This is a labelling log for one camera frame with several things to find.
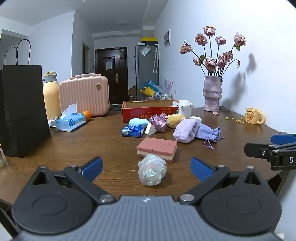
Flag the clear plastic bag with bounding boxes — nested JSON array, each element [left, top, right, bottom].
[[138, 153, 167, 186]]

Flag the white and yellow alpaca plush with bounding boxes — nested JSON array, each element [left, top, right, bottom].
[[166, 100, 194, 128]]

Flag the black paper bag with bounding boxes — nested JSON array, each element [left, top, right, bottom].
[[0, 39, 51, 158]]

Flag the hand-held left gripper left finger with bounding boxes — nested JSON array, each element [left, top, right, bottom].
[[30, 157, 116, 205]]

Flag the dried pink roses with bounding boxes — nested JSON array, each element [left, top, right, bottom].
[[179, 25, 246, 77]]

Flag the dark wooden door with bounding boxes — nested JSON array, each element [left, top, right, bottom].
[[95, 47, 128, 105]]

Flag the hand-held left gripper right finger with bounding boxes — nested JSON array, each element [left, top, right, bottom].
[[178, 157, 269, 205]]

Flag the white wedge sponge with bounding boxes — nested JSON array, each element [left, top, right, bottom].
[[145, 122, 158, 135]]

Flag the yellow thermos bottle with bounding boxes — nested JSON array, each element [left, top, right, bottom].
[[42, 72, 62, 121]]

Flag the yellow bear mug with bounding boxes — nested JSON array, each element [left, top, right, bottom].
[[245, 107, 266, 126]]

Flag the drinking glass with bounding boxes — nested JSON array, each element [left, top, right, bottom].
[[0, 143, 8, 168]]

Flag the red cardboard box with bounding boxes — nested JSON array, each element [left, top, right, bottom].
[[122, 99, 179, 123]]

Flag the pink ribbed suitcase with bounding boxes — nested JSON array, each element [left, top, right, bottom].
[[58, 74, 110, 117]]

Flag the blue tissue pack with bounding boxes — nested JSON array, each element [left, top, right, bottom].
[[56, 103, 87, 132]]

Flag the purple satin scrunchie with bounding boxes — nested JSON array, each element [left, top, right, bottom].
[[149, 113, 167, 133]]

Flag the blue and yellow bags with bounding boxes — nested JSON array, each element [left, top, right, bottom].
[[138, 79, 163, 97]]

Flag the hanging folded umbrella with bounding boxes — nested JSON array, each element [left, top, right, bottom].
[[153, 44, 159, 74]]

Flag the purple drawstring pouch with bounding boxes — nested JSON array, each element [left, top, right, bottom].
[[195, 123, 225, 150]]

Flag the white charger with cable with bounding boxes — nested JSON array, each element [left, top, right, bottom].
[[47, 116, 62, 128]]

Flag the textured lilac vase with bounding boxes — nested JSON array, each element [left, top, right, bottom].
[[203, 75, 223, 112]]

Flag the grey refrigerator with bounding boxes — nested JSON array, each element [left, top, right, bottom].
[[135, 44, 159, 93]]

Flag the light blue fluffy sponge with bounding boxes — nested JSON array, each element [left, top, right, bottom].
[[129, 118, 150, 127]]

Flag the brown cardboard box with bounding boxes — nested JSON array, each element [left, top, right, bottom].
[[128, 85, 137, 101]]

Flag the scattered yellow dried buds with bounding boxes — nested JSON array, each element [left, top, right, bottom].
[[225, 116, 246, 125]]

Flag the pink layered sponge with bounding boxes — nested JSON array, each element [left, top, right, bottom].
[[136, 137, 178, 163]]

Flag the small blue packet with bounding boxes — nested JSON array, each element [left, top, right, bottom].
[[121, 125, 144, 138]]

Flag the purple wall sticker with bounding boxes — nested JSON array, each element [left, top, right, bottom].
[[163, 73, 174, 93]]

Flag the trolley with bottles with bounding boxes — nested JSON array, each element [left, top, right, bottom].
[[154, 91, 173, 101]]

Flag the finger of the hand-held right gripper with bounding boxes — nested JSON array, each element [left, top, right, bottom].
[[244, 143, 278, 161], [271, 134, 296, 145]]

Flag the lilac towel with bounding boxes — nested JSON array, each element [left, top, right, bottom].
[[173, 120, 200, 144]]

